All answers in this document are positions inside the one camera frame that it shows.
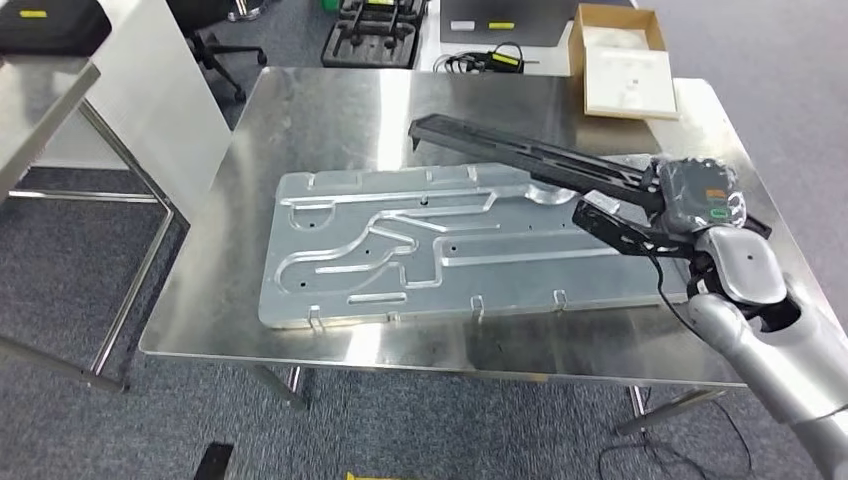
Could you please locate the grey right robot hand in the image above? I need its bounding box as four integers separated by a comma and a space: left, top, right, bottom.
651, 156, 748, 234

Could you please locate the long black plastic part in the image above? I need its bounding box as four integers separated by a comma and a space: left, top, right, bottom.
406, 113, 774, 241

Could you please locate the stainless steel workbench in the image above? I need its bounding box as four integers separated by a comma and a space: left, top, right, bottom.
137, 64, 831, 440

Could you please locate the open cardboard box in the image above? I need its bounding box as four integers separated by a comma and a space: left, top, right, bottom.
567, 2, 681, 122

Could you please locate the black tool with yellow label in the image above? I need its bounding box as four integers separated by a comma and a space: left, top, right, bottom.
433, 41, 541, 76

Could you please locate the dark grey mat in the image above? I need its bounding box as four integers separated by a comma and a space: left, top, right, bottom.
438, 0, 582, 50

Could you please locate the stamped grey metal panel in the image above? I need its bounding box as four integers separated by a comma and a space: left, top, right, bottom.
256, 161, 692, 332

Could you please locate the white table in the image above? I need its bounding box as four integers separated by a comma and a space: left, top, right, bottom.
415, 0, 639, 78

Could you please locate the black foam tray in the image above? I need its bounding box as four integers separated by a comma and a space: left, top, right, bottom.
320, 0, 430, 70

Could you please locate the black office chair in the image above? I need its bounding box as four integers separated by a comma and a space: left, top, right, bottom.
165, 0, 270, 105

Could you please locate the small black flat plate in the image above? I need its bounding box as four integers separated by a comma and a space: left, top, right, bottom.
192, 441, 236, 480

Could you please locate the stainless steel table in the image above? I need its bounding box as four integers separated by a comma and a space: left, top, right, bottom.
0, 54, 176, 393

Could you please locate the black padded case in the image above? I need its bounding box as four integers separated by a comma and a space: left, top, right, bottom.
0, 0, 113, 58

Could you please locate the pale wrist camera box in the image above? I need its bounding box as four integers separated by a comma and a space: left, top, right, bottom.
582, 190, 622, 217

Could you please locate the thin black camera cable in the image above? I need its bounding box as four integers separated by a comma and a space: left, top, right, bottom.
645, 253, 705, 340

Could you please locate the black floor cable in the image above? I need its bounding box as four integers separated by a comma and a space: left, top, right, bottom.
596, 396, 755, 480

